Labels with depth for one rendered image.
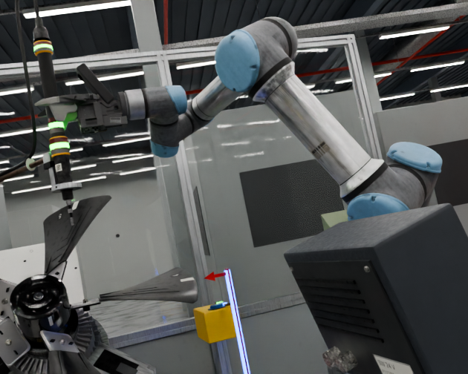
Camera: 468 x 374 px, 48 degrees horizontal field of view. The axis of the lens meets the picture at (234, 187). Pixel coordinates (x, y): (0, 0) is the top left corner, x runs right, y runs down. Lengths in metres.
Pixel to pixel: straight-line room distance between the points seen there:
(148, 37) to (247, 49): 4.85
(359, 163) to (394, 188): 0.08
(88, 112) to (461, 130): 4.12
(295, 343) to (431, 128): 3.14
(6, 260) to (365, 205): 1.09
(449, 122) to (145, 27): 3.19
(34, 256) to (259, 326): 0.90
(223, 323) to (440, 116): 3.75
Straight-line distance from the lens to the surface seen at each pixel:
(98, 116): 1.33
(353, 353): 0.73
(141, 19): 5.99
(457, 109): 5.11
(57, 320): 1.26
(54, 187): 1.30
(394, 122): 4.82
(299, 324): 2.19
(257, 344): 2.13
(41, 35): 1.41
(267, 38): 1.13
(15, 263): 1.71
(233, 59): 1.10
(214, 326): 1.57
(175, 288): 1.27
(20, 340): 1.30
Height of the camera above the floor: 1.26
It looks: 6 degrees up
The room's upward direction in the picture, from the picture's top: 11 degrees counter-clockwise
